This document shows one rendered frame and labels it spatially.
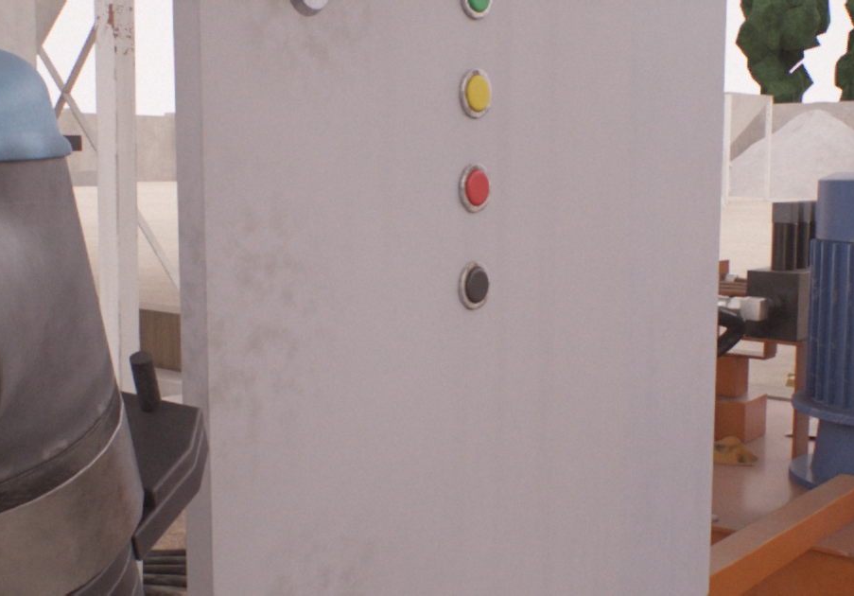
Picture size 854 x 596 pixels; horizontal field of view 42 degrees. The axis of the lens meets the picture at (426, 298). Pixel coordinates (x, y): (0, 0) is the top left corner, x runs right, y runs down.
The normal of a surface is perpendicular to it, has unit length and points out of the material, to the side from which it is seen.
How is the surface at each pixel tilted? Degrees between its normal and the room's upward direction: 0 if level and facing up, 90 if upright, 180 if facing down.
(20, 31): 90
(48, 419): 104
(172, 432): 25
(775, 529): 0
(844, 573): 90
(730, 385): 90
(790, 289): 90
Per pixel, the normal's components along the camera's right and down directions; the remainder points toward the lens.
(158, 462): -0.04, -0.85
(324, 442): 0.77, 0.07
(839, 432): -0.89, -0.06
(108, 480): 0.93, 0.15
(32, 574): 0.50, 0.43
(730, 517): 0.00, -0.99
